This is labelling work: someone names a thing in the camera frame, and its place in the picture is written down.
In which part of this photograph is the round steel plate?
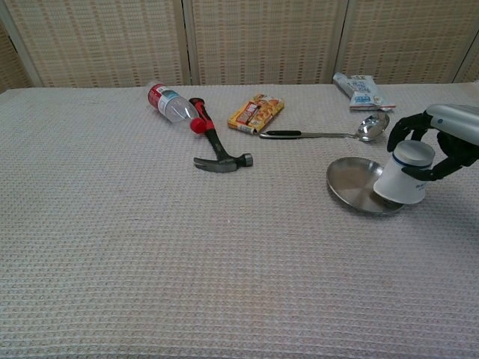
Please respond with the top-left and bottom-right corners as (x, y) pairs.
(326, 156), (405, 215)

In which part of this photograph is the steel ladle black handle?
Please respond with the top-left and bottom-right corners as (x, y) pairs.
(259, 111), (391, 143)

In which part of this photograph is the clear plastic bottle red label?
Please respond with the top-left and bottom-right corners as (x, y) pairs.
(147, 82), (207, 135)

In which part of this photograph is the white paper cup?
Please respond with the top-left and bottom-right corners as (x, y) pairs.
(373, 140), (437, 206)

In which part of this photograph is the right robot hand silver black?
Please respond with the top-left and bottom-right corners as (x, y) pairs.
(386, 103), (479, 182)

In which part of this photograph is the white blue snack bag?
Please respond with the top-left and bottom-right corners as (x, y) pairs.
(332, 72), (397, 112)

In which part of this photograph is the claw hammer red black handle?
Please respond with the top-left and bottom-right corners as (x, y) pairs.
(188, 96), (254, 174)

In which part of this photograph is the woven bamboo screen panel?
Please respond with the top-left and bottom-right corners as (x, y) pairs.
(0, 0), (192, 89)
(336, 0), (479, 85)
(452, 37), (479, 84)
(183, 0), (349, 86)
(0, 20), (38, 93)

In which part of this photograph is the beige woven tablecloth with fringe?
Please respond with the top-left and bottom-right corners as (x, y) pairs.
(0, 82), (479, 359)

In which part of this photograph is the yellow curry box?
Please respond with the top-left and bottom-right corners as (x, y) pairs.
(227, 93), (285, 135)

